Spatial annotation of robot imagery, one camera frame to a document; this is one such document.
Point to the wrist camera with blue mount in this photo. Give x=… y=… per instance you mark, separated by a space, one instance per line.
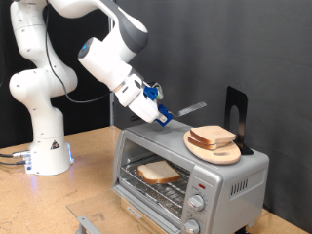
x=151 y=92

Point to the crumpled aluminium foil liner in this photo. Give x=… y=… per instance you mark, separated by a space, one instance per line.
x=143 y=195

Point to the vertical metal pole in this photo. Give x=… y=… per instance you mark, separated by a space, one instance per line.
x=112 y=113

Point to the silver toaster oven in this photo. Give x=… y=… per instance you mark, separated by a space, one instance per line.
x=234 y=208

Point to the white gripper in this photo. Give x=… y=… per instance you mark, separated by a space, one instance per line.
x=139 y=102

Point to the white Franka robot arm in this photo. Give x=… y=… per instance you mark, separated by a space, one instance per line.
x=42 y=130

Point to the round wooden board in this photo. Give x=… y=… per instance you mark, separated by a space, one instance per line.
x=224 y=156

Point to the silver oven knob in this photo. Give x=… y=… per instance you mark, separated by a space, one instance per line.
x=191 y=226
x=196 y=202

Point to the black metal bookend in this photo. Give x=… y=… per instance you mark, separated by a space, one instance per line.
x=242 y=104

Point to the white bread slice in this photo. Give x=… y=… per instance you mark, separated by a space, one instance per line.
x=201 y=145
x=157 y=171
x=213 y=134

